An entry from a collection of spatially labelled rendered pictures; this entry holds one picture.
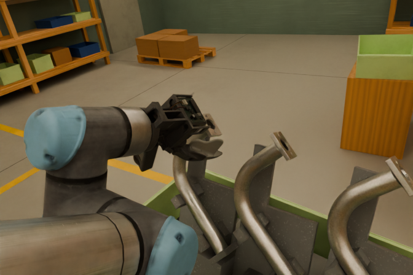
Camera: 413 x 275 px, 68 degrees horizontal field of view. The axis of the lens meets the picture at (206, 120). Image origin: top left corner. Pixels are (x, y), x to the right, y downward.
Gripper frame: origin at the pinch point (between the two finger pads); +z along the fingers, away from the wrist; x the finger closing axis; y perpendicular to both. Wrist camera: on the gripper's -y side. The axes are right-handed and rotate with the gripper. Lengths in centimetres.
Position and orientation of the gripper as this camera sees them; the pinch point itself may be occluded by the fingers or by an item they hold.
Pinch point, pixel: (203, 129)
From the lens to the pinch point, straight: 65.0
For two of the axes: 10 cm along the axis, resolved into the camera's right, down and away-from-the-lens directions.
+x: -4.8, -8.2, 3.0
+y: 6.6, -5.6, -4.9
